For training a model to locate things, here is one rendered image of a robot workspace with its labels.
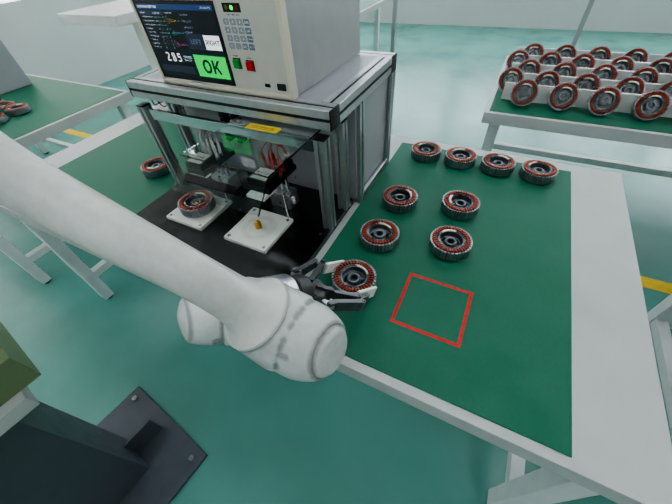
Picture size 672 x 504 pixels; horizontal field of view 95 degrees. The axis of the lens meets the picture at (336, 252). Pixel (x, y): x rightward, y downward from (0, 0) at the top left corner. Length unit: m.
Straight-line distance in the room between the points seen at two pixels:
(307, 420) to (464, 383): 0.87
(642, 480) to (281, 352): 0.63
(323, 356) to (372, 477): 1.05
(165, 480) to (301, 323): 1.24
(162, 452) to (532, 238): 1.53
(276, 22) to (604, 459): 1.00
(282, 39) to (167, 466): 1.47
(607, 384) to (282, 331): 0.66
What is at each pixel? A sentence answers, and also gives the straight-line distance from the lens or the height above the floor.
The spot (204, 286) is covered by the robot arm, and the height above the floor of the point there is 1.14.
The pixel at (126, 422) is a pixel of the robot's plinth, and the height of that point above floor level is 0.02.
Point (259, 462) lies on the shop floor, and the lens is 1.46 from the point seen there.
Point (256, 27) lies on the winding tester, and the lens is 0.82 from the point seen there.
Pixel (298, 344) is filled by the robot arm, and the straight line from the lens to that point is 0.38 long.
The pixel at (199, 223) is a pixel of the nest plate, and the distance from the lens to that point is 1.05.
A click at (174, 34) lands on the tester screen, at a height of 1.23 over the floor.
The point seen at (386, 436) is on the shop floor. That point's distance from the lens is 1.43.
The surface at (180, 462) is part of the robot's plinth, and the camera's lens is 1.56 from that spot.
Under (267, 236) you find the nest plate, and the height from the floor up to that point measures 0.78.
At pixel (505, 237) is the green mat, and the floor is 0.75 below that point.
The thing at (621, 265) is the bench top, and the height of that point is 0.75.
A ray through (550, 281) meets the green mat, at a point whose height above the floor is 0.75.
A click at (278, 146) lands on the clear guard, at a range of 0.73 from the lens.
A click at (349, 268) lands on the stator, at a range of 0.80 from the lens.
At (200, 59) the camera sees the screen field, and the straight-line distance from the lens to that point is 0.96.
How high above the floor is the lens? 1.40
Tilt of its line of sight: 47 degrees down
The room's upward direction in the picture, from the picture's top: 5 degrees counter-clockwise
